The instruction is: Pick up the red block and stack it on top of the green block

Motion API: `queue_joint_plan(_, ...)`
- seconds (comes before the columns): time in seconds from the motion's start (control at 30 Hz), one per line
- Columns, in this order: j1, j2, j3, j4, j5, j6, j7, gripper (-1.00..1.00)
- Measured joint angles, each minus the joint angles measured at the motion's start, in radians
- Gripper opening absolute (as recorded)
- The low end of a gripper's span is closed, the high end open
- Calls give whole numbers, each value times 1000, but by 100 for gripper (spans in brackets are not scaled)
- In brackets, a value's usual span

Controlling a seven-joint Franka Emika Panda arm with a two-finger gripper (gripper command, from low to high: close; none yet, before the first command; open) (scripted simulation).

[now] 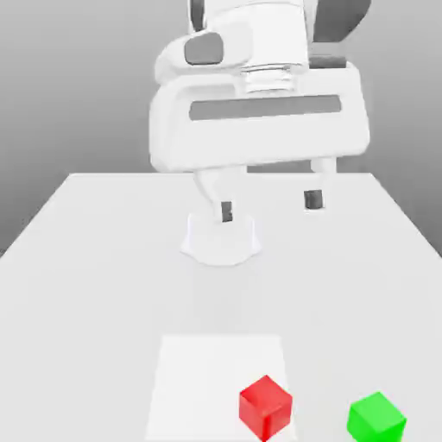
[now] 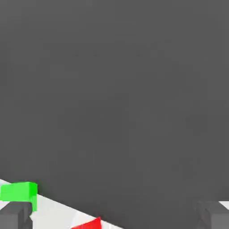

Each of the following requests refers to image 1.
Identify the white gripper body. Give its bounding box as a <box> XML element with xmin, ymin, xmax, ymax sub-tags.
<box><xmin>148</xmin><ymin>63</ymin><xmax>371</xmax><ymax>174</ymax></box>

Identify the small red cube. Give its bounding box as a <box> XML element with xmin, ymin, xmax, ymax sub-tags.
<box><xmin>238</xmin><ymin>374</ymin><xmax>294</xmax><ymax>442</ymax></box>

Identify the small green cube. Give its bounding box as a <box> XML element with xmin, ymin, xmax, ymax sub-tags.
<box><xmin>346</xmin><ymin>390</ymin><xmax>408</xmax><ymax>442</ymax></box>

